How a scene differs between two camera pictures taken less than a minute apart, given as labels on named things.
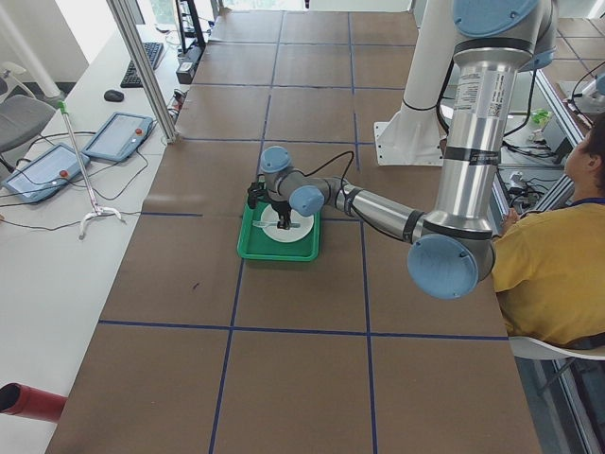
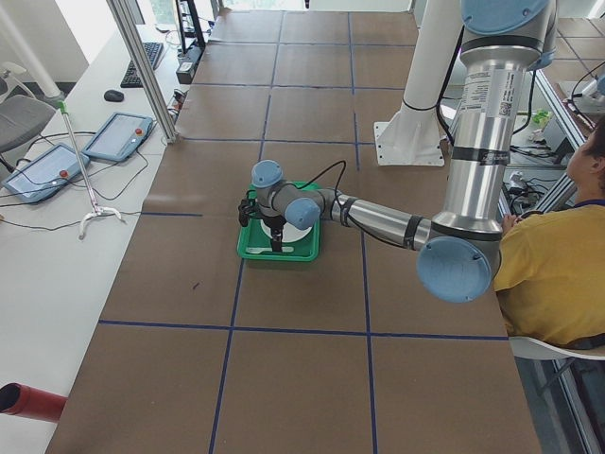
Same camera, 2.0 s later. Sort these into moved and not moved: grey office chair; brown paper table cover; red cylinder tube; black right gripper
Moved: black right gripper
Not moved: red cylinder tube; grey office chair; brown paper table cover
